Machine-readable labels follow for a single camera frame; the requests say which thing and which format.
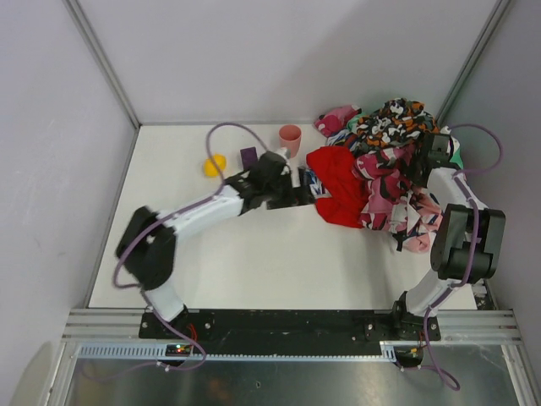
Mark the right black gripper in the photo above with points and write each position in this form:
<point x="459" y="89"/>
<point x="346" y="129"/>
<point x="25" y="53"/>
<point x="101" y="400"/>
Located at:
<point x="421" y="170"/>

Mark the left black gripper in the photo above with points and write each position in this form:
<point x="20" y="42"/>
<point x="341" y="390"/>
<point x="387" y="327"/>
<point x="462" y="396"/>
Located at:
<point x="293" y="193"/>

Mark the mint green cloth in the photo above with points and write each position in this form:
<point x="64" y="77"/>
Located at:
<point x="458" y="156"/>

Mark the red cloth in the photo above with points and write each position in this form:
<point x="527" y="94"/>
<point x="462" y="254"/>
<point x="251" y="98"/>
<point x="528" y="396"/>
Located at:
<point x="346" y="198"/>

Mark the orange black camouflage cloth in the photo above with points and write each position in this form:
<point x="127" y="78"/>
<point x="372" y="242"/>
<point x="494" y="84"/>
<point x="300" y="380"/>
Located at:
<point x="399" y="122"/>

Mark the light pink camouflage cloth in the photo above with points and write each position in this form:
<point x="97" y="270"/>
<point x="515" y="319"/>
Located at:
<point x="395" y="205"/>

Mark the blue white patterned cloth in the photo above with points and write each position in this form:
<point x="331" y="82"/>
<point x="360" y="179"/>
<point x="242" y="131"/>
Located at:
<point x="316" y="186"/>

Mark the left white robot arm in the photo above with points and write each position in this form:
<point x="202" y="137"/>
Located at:
<point x="147" y="249"/>

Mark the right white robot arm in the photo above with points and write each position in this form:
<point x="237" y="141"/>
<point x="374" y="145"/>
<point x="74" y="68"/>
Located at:
<point x="466" y="247"/>

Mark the pink plastic cup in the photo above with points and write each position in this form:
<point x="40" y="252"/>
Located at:
<point x="290" y="137"/>

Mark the purple cube block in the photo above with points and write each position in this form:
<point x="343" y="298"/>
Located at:
<point x="249" y="157"/>

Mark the yellow lemon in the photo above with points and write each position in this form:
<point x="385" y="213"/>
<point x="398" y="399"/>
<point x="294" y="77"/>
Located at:
<point x="214" y="166"/>

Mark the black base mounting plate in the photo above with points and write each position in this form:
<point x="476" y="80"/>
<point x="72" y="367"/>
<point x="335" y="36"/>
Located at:
<point x="293" y="332"/>

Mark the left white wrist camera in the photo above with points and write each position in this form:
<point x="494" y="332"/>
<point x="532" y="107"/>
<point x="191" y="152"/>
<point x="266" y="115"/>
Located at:
<point x="291" y="167"/>

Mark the right aluminium frame post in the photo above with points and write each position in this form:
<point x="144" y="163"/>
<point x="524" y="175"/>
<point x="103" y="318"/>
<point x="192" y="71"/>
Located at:
<point x="488" y="31"/>

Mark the aluminium frame post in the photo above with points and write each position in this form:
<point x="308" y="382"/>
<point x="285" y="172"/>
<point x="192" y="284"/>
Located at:
<point x="488" y="31"/>
<point x="97" y="51"/>

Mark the grey cable duct rail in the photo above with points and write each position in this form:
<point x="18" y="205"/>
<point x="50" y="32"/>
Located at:
<point x="169" y="352"/>

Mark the left aluminium frame post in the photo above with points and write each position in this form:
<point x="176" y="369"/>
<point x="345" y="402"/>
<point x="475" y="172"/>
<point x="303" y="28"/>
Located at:
<point x="97" y="51"/>

